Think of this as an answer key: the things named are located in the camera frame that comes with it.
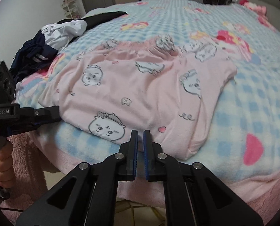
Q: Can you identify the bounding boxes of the pink cartoon print pants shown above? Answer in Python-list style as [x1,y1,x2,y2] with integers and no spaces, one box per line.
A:
[38,34,238,160]

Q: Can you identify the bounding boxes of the person's left hand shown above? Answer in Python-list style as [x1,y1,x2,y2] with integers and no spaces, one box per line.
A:
[0,145,15,189]

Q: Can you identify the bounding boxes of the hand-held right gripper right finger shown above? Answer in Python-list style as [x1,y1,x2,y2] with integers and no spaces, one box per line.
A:
[143,130,264,226]

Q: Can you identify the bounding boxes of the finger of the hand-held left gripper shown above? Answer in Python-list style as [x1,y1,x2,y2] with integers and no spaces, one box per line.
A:
[34,105,61,129]

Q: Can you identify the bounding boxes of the white shelf rack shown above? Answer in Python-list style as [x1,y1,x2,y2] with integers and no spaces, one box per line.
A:
[61,0,80,19]

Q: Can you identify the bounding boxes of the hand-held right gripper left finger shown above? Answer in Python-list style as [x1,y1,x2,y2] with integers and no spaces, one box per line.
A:
[16,129,138,226]

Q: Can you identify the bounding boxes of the white garment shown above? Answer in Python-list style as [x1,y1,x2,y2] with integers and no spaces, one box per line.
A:
[41,19,88,49]

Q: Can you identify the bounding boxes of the grey padded bed headboard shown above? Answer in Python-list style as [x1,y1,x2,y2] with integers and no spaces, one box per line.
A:
[238,0,280,43]

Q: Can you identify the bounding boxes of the pink plush toy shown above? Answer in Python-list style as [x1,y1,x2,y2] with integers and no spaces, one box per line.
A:
[239,0,268,13]

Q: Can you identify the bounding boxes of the black garment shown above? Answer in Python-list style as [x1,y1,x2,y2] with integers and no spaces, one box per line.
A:
[57,11,128,29]

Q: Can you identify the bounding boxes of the navy striped garment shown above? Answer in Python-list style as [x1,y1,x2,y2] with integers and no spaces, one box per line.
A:
[9,36,58,78]

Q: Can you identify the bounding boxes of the blue checkered printed blanket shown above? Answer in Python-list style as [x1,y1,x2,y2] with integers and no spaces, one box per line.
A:
[15,0,280,212]

